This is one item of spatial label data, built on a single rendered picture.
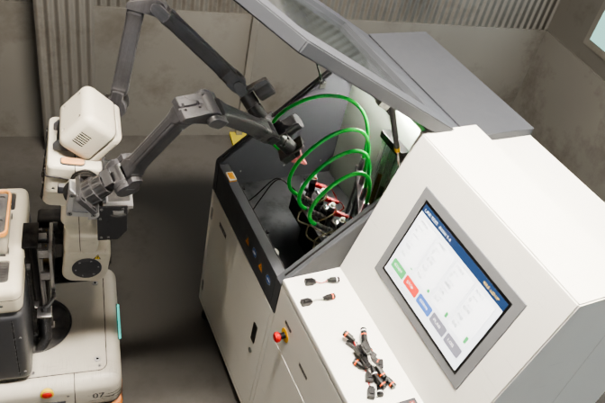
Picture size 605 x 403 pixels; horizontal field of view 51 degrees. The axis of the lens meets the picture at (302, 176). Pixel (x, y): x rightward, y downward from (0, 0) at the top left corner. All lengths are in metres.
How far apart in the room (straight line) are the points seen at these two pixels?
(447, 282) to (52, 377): 1.60
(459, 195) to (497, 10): 2.92
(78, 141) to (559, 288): 1.45
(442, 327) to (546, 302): 0.35
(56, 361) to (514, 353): 1.79
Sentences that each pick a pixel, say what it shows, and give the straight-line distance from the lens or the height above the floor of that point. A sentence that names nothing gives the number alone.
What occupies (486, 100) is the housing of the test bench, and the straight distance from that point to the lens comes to 2.38.
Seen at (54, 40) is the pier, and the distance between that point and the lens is 3.78.
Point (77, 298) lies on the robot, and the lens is 2.98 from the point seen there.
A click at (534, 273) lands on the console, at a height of 1.52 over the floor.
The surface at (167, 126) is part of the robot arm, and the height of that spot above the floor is 1.49.
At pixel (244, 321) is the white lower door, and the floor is 0.50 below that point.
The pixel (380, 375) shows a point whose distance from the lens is 1.97.
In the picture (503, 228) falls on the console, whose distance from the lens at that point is 1.75.
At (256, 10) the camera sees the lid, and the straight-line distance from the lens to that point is 1.57.
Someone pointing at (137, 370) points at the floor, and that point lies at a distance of 3.09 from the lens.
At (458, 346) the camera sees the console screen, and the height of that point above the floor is 1.20.
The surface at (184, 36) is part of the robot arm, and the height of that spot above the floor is 1.52.
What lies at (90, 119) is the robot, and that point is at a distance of 2.07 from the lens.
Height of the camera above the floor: 2.57
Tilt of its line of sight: 38 degrees down
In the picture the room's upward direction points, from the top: 13 degrees clockwise
